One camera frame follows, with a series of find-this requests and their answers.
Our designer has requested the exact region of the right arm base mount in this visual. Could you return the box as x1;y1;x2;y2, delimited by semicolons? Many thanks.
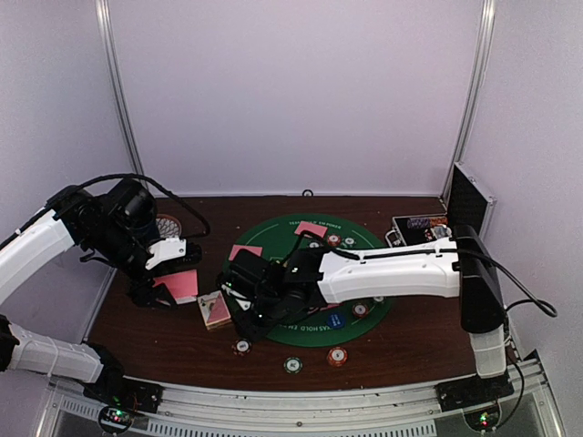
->
435;375;515;412

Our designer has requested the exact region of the dark blue mug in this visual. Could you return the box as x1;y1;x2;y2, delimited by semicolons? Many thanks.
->
135;217;160;244

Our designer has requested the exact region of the green 20 chip stack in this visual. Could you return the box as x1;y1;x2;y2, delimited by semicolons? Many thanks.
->
283;357;303;374

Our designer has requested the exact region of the front aluminium rail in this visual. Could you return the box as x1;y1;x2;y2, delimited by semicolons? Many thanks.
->
36;354;566;437

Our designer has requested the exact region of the red-backed card deck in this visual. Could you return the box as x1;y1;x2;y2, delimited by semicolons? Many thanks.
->
154;269;199;305

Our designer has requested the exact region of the black 100 chip stack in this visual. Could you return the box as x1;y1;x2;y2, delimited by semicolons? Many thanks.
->
231;339;252;357

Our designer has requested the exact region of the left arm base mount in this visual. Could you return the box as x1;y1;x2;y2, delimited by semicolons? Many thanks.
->
81;378;163;413

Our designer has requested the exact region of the blue small blind button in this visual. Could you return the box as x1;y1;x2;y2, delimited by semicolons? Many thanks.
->
326;312;346;330

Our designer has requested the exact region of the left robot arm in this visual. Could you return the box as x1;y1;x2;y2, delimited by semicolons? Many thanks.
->
1;173;210;404

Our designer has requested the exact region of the patterned round plate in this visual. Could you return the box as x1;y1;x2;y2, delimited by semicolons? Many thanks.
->
156;214;182;239

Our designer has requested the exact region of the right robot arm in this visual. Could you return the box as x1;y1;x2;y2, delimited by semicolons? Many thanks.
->
218;225;506;402

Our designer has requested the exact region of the playing card box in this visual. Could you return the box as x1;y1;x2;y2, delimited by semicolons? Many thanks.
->
197;290;231;331

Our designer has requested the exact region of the orange 5 chip stack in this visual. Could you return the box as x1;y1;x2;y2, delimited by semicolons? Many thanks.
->
326;346;348;367

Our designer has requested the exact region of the right aluminium frame post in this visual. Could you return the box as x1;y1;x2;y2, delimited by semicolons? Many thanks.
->
441;0;497;204

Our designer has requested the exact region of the round green poker mat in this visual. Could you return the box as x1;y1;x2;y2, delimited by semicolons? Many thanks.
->
234;213;393;348

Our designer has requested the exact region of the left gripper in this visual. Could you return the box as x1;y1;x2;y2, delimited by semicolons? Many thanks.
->
86;218;179;310

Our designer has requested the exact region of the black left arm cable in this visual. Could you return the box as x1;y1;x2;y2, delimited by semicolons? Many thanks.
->
77;172;212;239

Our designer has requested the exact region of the aluminium poker chip case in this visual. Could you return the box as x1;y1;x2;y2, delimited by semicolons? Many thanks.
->
384;161;496;271

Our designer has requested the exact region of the dealt card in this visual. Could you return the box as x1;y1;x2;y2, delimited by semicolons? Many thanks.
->
228;244;265;263
294;221;328;239

